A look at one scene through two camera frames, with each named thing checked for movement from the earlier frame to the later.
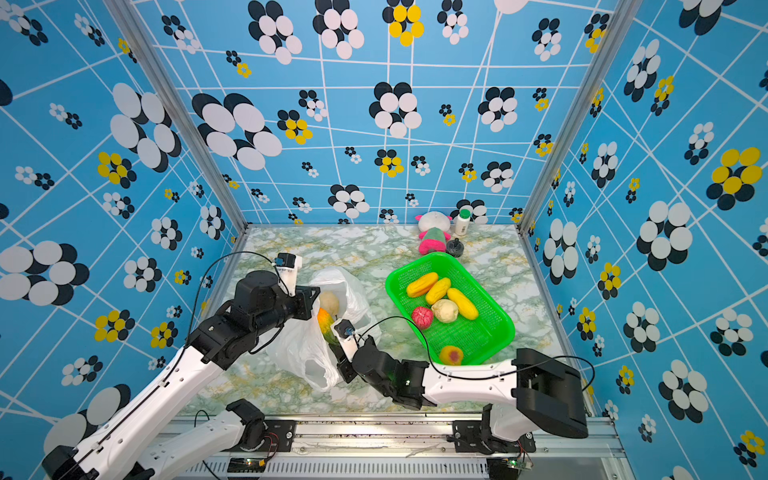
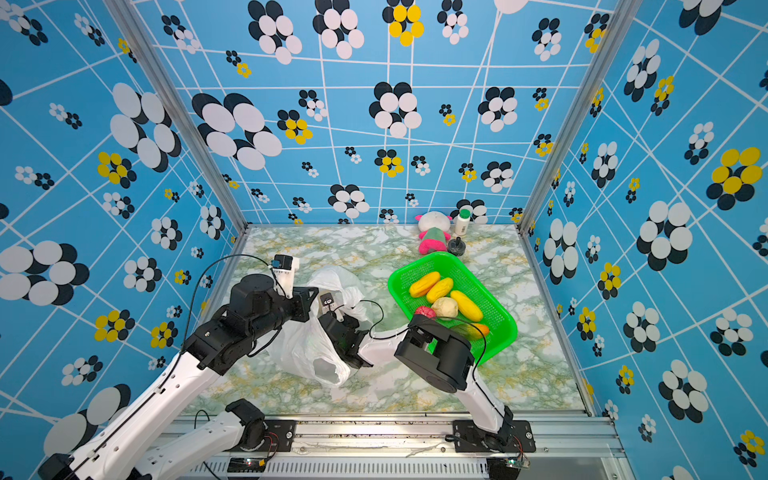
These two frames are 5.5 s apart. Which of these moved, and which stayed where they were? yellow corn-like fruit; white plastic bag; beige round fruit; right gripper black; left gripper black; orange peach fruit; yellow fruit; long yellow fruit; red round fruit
Moved: white plastic bag; right gripper black; orange peach fruit
Stayed: yellow fruit; left gripper black; long yellow fruit; red round fruit; beige round fruit; yellow corn-like fruit
